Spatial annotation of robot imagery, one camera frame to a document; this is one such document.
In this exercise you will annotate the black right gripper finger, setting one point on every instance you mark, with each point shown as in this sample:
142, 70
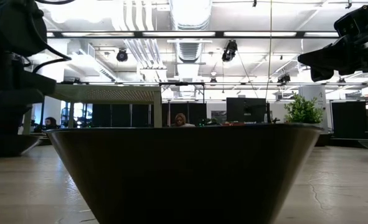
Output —
336, 56
322, 74

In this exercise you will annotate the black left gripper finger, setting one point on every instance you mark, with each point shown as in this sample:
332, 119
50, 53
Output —
7, 121

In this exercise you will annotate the dark conical bowl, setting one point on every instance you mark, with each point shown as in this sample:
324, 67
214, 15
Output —
183, 174

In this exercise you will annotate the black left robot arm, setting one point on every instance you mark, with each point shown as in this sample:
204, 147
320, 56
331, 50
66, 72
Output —
9, 28

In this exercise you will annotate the white pillar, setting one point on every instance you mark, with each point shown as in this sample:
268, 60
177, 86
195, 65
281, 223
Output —
311, 91

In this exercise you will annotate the black ceiling spotlight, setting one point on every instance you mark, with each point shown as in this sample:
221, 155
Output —
229, 49
284, 78
122, 56

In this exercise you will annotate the green plant in white pot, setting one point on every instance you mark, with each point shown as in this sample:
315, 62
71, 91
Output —
303, 110

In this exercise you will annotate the person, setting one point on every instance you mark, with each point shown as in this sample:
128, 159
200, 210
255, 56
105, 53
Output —
180, 119
50, 122

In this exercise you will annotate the black partition panels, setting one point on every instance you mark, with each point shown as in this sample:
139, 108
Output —
348, 118
121, 115

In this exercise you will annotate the black computer monitor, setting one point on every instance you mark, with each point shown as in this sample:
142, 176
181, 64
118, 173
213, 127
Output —
246, 109

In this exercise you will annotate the white perforated dish rack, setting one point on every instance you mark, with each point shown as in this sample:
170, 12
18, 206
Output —
109, 93

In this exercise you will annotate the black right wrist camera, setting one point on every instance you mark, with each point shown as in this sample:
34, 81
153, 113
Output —
351, 23

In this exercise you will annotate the black aluminium table frame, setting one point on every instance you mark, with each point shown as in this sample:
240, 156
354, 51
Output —
342, 142

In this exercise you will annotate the silver ventilation duct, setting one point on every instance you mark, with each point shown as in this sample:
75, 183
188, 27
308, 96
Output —
190, 15

